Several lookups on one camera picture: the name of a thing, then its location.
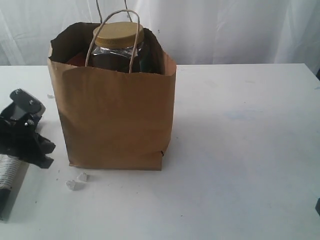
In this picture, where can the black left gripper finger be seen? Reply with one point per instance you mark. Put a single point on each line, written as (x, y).
(40, 160)
(43, 145)

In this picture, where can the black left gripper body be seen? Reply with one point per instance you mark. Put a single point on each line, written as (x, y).
(18, 137)

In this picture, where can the small brown paper pouch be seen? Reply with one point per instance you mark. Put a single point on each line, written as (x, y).
(79, 60)

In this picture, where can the clear nut jar gold lid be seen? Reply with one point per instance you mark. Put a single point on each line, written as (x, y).
(114, 46)

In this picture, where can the yellow juice bottle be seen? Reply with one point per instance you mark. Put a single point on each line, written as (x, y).
(145, 59)

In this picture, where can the large brown paper bag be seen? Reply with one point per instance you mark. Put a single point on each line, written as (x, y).
(112, 119)

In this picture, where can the dark blue pasta packet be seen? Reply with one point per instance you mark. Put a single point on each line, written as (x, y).
(10, 182)

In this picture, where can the white crumpled pellet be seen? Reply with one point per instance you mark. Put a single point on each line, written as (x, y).
(83, 177)
(71, 185)

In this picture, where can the white backdrop curtain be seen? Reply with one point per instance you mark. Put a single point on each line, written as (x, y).
(190, 31)

